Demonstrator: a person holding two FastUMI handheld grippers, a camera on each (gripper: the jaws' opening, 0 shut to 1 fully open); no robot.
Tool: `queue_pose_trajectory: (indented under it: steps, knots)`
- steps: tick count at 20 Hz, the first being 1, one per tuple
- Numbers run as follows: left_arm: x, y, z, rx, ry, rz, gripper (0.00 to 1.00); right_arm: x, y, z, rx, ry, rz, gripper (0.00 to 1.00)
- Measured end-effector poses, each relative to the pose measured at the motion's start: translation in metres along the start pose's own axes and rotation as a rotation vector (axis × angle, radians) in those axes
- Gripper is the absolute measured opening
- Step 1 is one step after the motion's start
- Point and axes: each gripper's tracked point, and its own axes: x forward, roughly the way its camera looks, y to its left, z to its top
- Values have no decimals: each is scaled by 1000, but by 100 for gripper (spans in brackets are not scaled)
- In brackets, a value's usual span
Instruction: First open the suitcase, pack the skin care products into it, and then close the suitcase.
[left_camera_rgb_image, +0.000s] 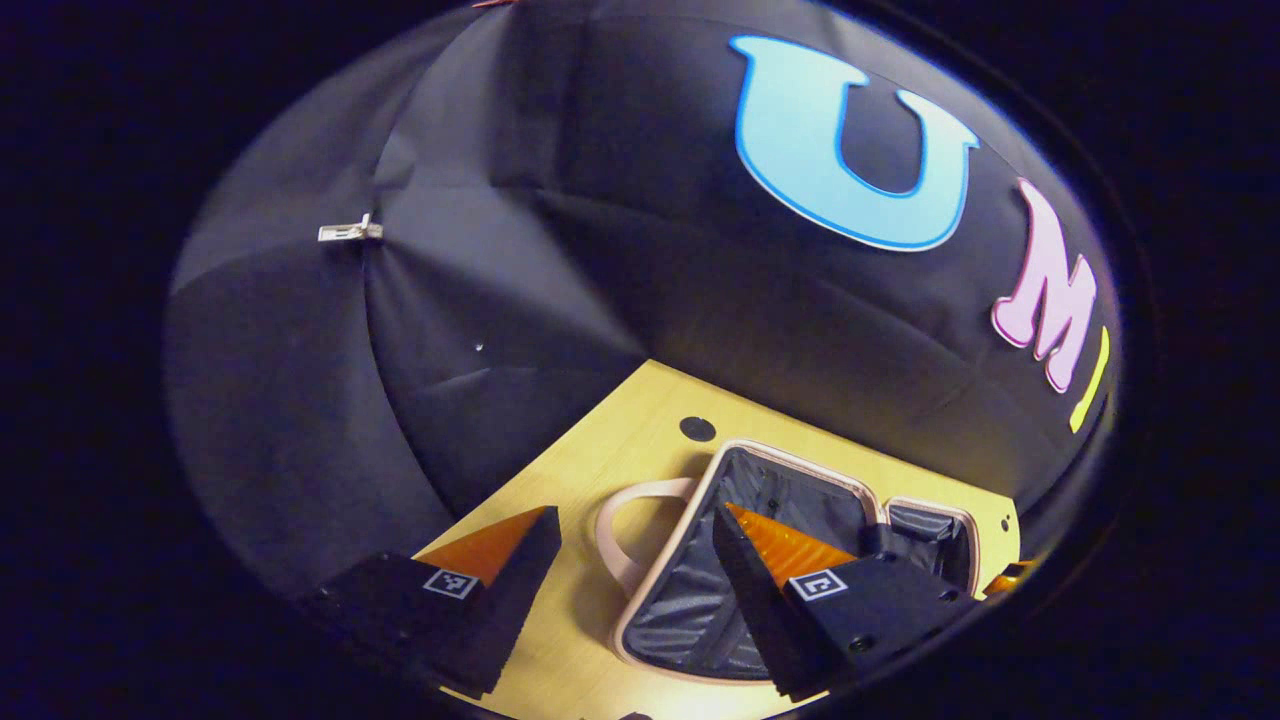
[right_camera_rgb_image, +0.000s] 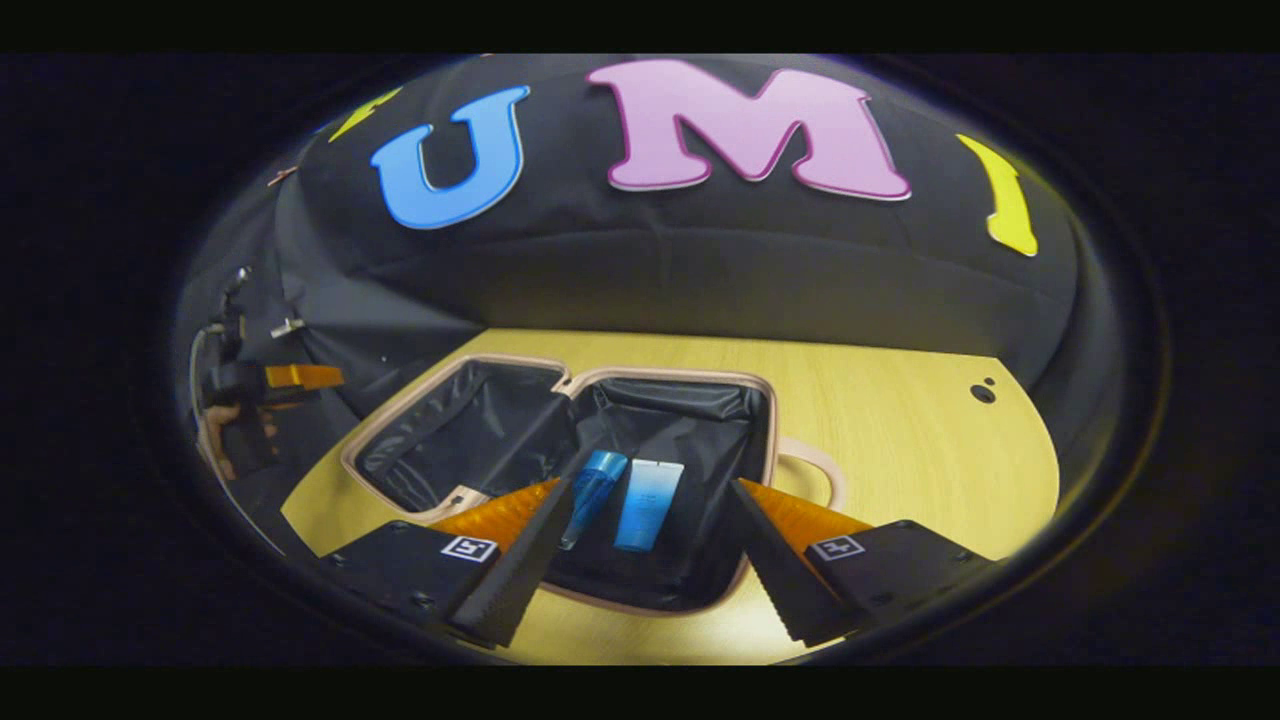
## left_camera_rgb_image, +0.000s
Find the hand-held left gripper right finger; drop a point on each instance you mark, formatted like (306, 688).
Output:
(755, 600)

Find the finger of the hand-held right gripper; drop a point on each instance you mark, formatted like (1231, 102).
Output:
(1010, 580)

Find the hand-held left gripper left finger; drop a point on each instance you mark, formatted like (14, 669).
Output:
(510, 600)

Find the white cloth clip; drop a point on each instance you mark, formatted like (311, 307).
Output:
(350, 231)

